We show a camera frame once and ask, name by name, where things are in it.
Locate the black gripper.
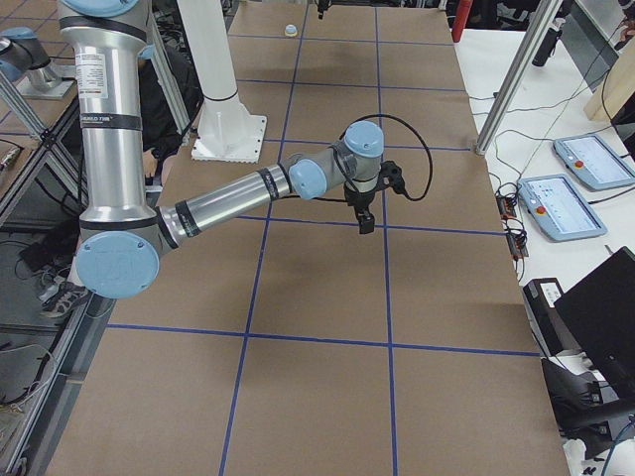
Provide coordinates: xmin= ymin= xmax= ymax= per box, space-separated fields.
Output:
xmin=343 ymin=185 xmax=376 ymax=234

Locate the red cylinder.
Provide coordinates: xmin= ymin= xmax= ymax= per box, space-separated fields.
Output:
xmin=451 ymin=0 xmax=473 ymax=43

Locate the orange black circuit board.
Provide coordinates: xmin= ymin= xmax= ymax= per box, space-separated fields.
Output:
xmin=496 ymin=194 xmax=529 ymax=261

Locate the near blue teach pendant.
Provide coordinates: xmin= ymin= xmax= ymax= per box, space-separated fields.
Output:
xmin=518 ymin=174 xmax=607 ymax=242

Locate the blue teach pendant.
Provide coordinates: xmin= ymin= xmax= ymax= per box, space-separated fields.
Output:
xmin=518 ymin=174 xmax=607 ymax=242
xmin=553 ymin=134 xmax=634 ymax=191

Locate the seated person in black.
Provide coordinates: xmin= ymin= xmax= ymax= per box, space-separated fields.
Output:
xmin=138 ymin=46 xmax=202 ymax=185

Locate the black power box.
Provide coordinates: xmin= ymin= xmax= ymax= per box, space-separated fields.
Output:
xmin=523 ymin=278 xmax=583 ymax=357

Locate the black bottle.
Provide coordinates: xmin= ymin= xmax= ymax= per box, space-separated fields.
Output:
xmin=532 ymin=26 xmax=562 ymax=67

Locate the far blue teach pendant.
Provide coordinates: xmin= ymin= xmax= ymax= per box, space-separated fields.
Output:
xmin=553 ymin=134 xmax=634 ymax=191

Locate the black laptop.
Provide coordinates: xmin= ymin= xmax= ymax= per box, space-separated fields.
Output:
xmin=555 ymin=247 xmax=634 ymax=399

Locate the wooden board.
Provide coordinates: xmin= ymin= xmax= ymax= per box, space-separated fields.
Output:
xmin=583 ymin=39 xmax=634 ymax=121

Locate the grey sneaker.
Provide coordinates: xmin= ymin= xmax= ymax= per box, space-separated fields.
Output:
xmin=40 ymin=282 xmax=90 ymax=319

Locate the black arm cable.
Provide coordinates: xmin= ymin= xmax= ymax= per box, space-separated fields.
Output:
xmin=317 ymin=113 xmax=434 ymax=203

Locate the white pedestal column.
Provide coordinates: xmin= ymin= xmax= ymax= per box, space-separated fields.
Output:
xmin=178 ymin=0 xmax=267 ymax=163

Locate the aluminium frame post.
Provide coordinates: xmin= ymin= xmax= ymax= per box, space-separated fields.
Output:
xmin=474 ymin=0 xmax=572 ymax=156

